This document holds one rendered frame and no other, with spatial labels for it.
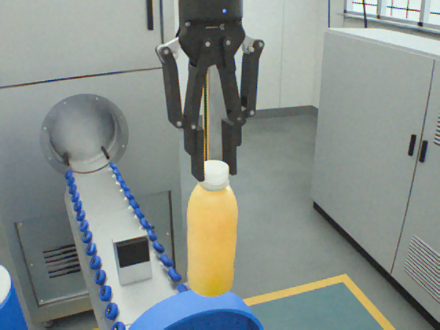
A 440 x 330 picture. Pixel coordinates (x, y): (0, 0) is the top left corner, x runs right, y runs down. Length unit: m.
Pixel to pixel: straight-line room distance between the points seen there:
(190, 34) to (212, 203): 0.22
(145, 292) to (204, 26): 0.89
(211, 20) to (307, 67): 5.22
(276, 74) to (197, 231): 4.97
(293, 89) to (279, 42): 0.68
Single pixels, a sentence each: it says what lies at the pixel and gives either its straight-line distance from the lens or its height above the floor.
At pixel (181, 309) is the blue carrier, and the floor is 1.23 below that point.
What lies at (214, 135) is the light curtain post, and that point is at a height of 1.29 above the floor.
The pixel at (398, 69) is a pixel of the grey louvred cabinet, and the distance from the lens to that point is 2.44.
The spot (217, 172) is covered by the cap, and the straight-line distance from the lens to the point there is 0.53.
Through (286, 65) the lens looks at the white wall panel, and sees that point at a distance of 5.52.
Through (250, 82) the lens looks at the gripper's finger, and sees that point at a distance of 0.52.
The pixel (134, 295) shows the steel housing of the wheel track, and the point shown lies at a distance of 1.23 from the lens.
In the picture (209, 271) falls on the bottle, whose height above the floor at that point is 1.36.
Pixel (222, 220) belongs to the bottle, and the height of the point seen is 1.44.
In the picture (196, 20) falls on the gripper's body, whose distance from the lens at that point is 0.47.
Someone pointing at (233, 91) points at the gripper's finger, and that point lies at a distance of 0.51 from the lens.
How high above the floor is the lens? 1.74
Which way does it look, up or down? 24 degrees down
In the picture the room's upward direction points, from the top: straight up
